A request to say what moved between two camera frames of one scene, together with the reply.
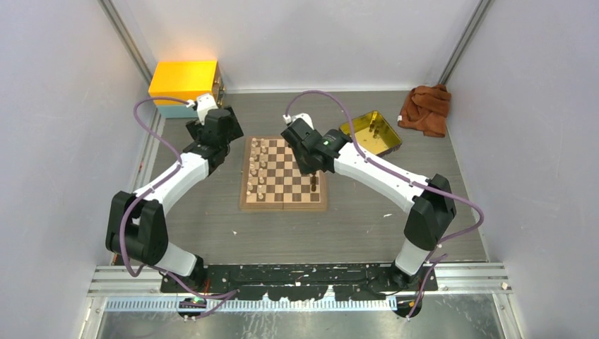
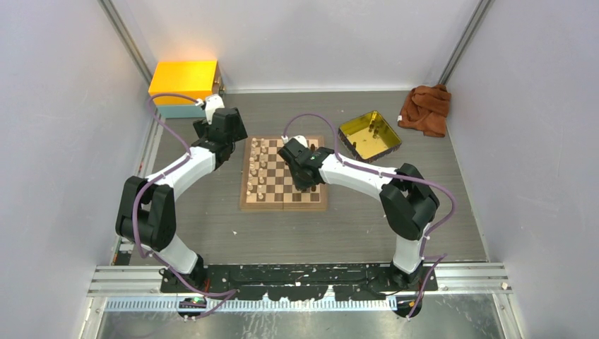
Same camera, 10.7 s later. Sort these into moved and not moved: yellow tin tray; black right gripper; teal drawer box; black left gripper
Moved: black right gripper
Not moved: yellow tin tray; black left gripper; teal drawer box
